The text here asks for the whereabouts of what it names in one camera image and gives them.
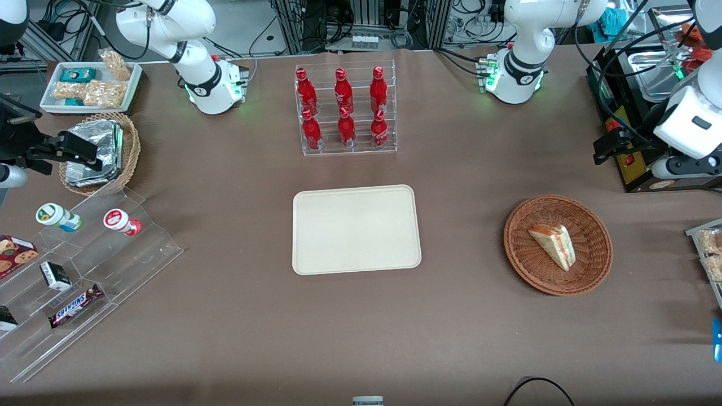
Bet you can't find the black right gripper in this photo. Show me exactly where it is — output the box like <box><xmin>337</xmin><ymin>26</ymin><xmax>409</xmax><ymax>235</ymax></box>
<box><xmin>0</xmin><ymin>120</ymin><xmax>105</xmax><ymax>173</ymax></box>

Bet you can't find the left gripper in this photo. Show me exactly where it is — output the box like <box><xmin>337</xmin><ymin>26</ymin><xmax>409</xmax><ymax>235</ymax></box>
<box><xmin>593</xmin><ymin>128</ymin><xmax>662</xmax><ymax>166</ymax></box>

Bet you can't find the triangular sandwich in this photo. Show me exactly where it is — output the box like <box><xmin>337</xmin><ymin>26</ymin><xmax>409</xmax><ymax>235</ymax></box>
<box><xmin>527</xmin><ymin>223</ymin><xmax>577</xmax><ymax>273</ymax></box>

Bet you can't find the oval light wicker basket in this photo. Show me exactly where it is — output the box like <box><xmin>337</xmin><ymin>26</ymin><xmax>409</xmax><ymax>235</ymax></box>
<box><xmin>59</xmin><ymin>111</ymin><xmax>142</xmax><ymax>197</ymax></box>

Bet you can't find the white rectangular snack tray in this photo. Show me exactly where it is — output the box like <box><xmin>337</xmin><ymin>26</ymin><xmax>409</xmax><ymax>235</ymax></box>
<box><xmin>39</xmin><ymin>60</ymin><xmax>144</xmax><ymax>117</ymax></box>

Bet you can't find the metal tray with snacks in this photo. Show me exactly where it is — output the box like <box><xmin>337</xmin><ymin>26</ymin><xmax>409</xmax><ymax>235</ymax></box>
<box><xmin>685</xmin><ymin>218</ymin><xmax>722</xmax><ymax>311</ymax></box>

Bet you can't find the round brown wicker basket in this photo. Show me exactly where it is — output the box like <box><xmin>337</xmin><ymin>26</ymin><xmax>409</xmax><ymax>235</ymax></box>
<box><xmin>503</xmin><ymin>194</ymin><xmax>614</xmax><ymax>297</ymax></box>

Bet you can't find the beige rectangular serving tray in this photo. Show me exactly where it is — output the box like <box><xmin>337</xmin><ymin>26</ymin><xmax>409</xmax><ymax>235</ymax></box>
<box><xmin>292</xmin><ymin>184</ymin><xmax>422</xmax><ymax>276</ymax></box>

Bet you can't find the silver foil wrapped package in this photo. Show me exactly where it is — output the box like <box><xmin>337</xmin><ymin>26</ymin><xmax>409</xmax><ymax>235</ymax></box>
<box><xmin>64</xmin><ymin>119</ymin><xmax>124</xmax><ymax>188</ymax></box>

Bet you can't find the black yellow food warmer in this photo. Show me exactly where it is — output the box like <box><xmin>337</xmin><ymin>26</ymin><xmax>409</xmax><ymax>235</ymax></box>
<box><xmin>586</xmin><ymin>45</ymin><xmax>722</xmax><ymax>194</ymax></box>

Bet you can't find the green lid yogurt bottle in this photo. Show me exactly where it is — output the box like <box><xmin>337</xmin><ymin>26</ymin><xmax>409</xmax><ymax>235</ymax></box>
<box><xmin>35</xmin><ymin>202</ymin><xmax>82</xmax><ymax>233</ymax></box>

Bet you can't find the red lid yogurt bottle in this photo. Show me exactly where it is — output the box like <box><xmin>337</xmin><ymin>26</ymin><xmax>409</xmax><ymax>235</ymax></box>
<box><xmin>103</xmin><ymin>208</ymin><xmax>143</xmax><ymax>237</ymax></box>

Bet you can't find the stainless steel pan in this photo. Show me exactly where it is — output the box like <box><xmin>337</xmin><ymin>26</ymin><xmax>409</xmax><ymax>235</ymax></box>
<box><xmin>627</xmin><ymin>49</ymin><xmax>686</xmax><ymax>103</ymax></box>

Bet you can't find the clear acrylic stepped stand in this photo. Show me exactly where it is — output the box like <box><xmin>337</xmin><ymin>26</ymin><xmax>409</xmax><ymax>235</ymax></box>
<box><xmin>0</xmin><ymin>186</ymin><xmax>184</xmax><ymax>385</ymax></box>

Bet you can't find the red cookie box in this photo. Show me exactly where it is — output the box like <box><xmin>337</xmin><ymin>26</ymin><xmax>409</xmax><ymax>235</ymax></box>
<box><xmin>0</xmin><ymin>234</ymin><xmax>41</xmax><ymax>280</ymax></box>

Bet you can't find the teal cloth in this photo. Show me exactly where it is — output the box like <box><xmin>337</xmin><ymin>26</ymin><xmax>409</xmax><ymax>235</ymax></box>
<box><xmin>596</xmin><ymin>6</ymin><xmax>626</xmax><ymax>36</ymax></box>

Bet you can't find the glass display case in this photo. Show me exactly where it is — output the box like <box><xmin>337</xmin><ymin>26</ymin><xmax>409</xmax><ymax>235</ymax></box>
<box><xmin>646</xmin><ymin>6</ymin><xmax>722</xmax><ymax>80</ymax></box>

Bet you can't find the brown Snickers bar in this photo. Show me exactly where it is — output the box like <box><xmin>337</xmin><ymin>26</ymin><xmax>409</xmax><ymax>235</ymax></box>
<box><xmin>47</xmin><ymin>283</ymin><xmax>104</xmax><ymax>330</ymax></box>

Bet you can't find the red cola bottle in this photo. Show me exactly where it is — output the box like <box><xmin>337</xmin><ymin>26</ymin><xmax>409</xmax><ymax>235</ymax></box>
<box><xmin>334</xmin><ymin>67</ymin><xmax>355</xmax><ymax>114</ymax></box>
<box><xmin>296</xmin><ymin>67</ymin><xmax>318</xmax><ymax>117</ymax></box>
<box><xmin>370</xmin><ymin>108</ymin><xmax>390</xmax><ymax>150</ymax></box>
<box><xmin>369</xmin><ymin>66</ymin><xmax>389</xmax><ymax>114</ymax></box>
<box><xmin>301</xmin><ymin>108</ymin><xmax>324</xmax><ymax>151</ymax></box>
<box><xmin>337</xmin><ymin>105</ymin><xmax>358</xmax><ymax>149</ymax></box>

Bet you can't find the clear acrylic bottle rack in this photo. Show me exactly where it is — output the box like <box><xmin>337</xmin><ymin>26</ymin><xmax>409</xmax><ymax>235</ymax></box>
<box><xmin>294</xmin><ymin>59</ymin><xmax>398</xmax><ymax>158</ymax></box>

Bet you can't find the black cable loop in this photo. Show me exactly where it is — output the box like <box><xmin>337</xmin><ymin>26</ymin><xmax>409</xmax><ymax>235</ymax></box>
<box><xmin>503</xmin><ymin>376</ymin><xmax>575</xmax><ymax>406</ymax></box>

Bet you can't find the aluminium frame equipment rack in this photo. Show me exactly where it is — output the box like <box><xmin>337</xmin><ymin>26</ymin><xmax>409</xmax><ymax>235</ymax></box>
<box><xmin>270</xmin><ymin>0</ymin><xmax>453</xmax><ymax>53</ymax></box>

